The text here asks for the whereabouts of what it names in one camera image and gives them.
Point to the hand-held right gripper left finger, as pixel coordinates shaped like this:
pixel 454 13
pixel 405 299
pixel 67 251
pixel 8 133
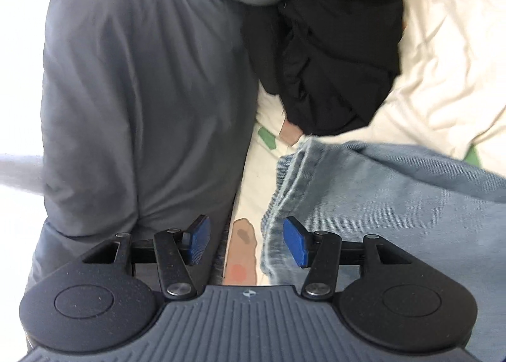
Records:
pixel 199 241

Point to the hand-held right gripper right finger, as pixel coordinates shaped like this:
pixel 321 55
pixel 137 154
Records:
pixel 297 241

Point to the light blue jeans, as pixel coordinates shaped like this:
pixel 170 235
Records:
pixel 395 204

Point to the dark grey pillow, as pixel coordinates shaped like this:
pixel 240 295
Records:
pixel 138 109

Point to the black garment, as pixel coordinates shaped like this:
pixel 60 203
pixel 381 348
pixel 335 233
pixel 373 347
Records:
pixel 336 61

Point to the cream bear print bed sheet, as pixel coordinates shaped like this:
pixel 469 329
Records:
pixel 442 69

